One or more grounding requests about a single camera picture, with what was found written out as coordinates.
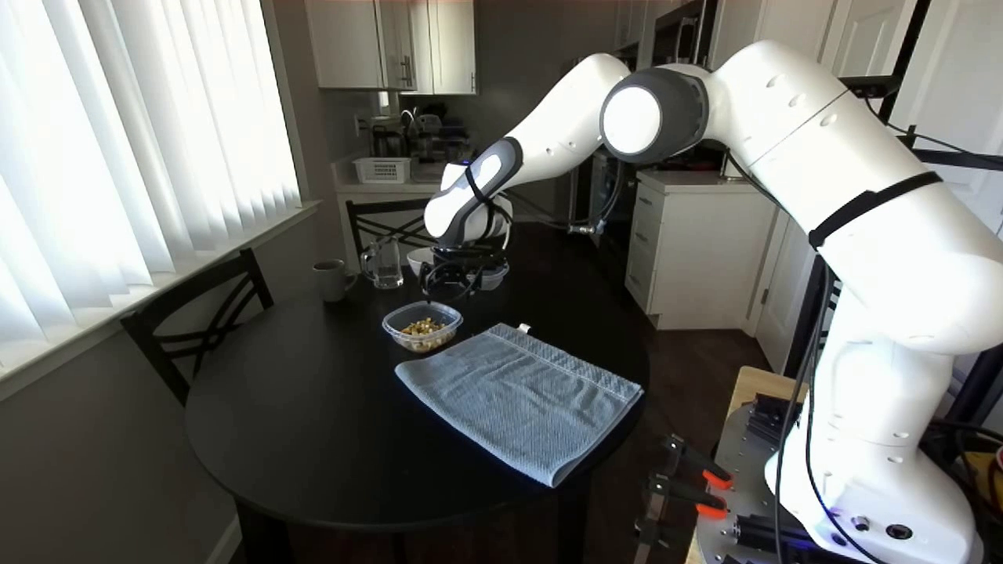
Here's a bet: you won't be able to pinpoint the dark grey mug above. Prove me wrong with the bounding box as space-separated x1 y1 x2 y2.
313 261 353 309

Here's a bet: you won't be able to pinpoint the black wooden chair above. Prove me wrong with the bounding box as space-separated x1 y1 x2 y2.
118 246 274 409
342 199 440 264

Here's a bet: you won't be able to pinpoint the white plastic bin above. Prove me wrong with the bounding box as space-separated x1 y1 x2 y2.
352 153 414 188

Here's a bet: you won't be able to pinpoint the white wall cabinets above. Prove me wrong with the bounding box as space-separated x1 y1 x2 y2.
303 0 480 99

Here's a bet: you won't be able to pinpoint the clear drinking glass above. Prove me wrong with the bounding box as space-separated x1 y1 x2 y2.
363 238 410 293

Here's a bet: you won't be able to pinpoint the white floor cabinet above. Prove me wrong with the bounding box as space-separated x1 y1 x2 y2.
624 169 780 335

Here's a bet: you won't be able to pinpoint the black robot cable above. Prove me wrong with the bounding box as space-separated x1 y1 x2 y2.
765 261 843 564

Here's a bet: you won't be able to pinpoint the white vertical window blinds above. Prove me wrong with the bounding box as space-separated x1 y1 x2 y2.
0 0 307 348

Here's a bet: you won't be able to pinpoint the robot base mounting platform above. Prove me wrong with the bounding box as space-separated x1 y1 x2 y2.
686 363 839 564

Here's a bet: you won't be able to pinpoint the black clamp with orange handle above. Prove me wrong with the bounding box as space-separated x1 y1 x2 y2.
633 473 731 551
654 435 737 496

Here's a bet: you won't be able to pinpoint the light blue towel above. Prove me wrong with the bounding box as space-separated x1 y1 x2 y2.
392 320 644 493

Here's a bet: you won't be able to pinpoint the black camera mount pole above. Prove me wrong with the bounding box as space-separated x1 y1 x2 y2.
850 0 1003 177

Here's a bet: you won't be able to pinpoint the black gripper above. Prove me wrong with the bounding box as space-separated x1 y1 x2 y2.
429 235 513 301

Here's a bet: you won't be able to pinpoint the food pieces in lunchbox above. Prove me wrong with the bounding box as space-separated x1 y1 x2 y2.
399 318 447 350

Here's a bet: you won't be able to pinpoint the kitchen counter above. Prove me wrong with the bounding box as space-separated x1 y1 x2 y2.
328 153 447 206

